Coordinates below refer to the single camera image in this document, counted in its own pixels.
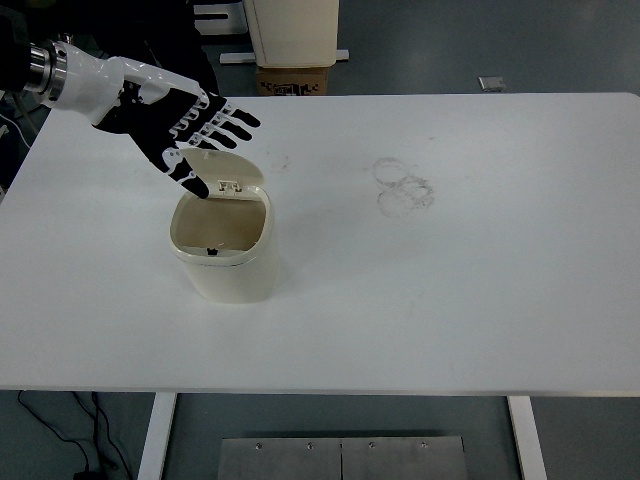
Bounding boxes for white table leg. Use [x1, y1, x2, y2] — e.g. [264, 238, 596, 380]
[136, 392, 178, 480]
[506, 396, 549, 480]

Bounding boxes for white table foot bar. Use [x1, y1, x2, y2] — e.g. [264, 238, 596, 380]
[219, 48, 352, 66]

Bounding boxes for large cream plastic bin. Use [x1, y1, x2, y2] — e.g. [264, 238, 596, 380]
[243, 0, 341, 69]

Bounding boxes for cream lidded trash bin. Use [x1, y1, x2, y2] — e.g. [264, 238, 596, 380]
[168, 146, 280, 305]

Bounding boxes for black floor cable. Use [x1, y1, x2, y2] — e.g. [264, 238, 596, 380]
[16, 389, 132, 480]

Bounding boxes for grey white furniture base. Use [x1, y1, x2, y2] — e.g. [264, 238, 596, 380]
[192, 0, 250, 37]

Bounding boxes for grey metal plate with screws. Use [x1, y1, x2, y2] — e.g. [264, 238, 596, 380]
[340, 435, 470, 480]
[218, 436, 344, 480]

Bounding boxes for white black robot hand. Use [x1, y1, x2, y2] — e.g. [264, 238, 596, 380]
[51, 42, 263, 201]

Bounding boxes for person's legs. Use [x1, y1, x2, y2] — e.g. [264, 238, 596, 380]
[87, 0, 219, 98]

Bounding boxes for brown printed cardboard box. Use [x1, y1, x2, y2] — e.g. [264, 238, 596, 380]
[255, 64, 332, 97]

